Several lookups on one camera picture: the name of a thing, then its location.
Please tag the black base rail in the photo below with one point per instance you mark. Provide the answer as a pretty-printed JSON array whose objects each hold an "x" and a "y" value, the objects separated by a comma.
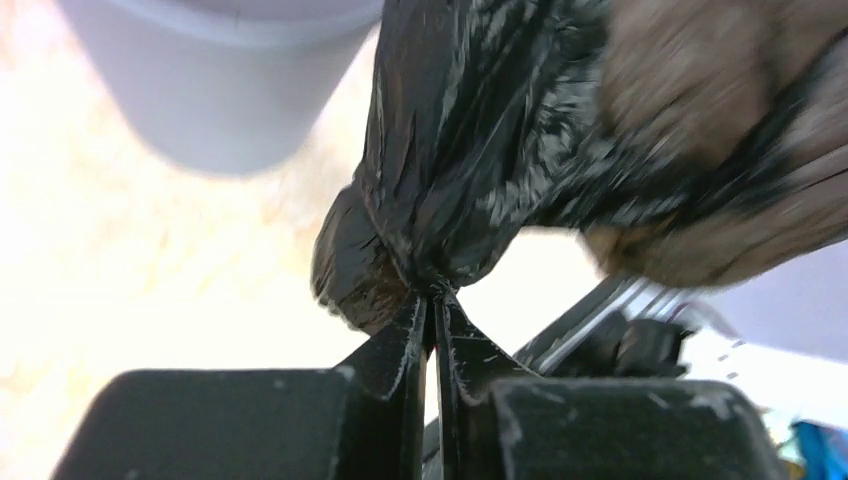
[{"x": 632, "y": 328}]

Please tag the black plastic trash bag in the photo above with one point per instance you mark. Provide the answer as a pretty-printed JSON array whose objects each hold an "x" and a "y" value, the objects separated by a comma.
[{"x": 693, "y": 143}]

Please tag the grey plastic trash bin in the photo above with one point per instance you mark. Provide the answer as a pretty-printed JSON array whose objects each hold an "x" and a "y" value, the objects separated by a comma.
[{"x": 226, "y": 87}]

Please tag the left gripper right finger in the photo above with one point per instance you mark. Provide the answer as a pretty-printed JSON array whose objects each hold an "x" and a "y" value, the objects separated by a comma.
[{"x": 501, "y": 420}]

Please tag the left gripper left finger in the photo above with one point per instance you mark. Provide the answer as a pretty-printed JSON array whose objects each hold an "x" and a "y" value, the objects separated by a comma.
[{"x": 361, "y": 419}]

